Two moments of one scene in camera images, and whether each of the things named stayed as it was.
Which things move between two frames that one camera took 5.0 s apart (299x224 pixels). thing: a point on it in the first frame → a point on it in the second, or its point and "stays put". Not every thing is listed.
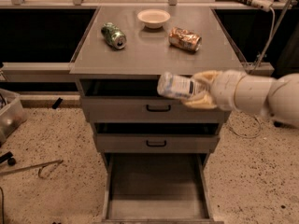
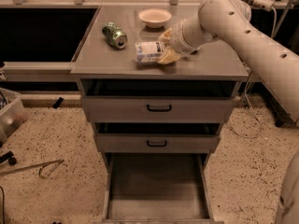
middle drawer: x=157 y=137 stays put
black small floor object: x=57 y=103 stays put
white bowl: x=153 y=19 stays put
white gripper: x=226 y=90 → x=177 y=40
